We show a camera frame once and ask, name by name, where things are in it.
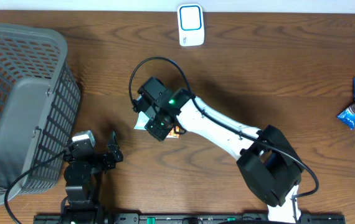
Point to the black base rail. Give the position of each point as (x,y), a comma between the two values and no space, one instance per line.
(134,218)

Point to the light teal wipes pack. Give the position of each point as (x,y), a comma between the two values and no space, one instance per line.
(142,118)

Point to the white barcode scanner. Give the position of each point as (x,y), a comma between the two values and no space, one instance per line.
(190,25)

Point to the grey plastic mesh basket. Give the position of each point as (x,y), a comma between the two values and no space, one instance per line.
(39,101)

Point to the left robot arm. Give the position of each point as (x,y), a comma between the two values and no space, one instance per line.
(83,178)

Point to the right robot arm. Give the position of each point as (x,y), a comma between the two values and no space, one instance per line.
(269,165)

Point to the orange snack packet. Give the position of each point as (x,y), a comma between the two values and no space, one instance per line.
(174,133)

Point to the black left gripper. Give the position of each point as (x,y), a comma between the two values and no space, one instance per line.
(108,163)

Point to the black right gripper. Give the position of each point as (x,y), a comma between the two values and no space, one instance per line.
(157,132)

